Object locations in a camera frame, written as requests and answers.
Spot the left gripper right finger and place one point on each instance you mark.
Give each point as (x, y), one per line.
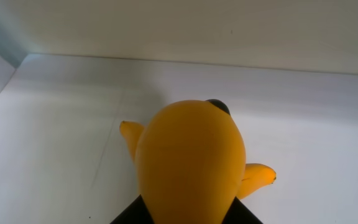
(241, 216)

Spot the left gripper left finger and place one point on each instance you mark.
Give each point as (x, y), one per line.
(135, 214)

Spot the yellow rubber duck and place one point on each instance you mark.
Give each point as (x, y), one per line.
(188, 161)

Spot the white shelf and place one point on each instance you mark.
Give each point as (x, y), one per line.
(259, 46)

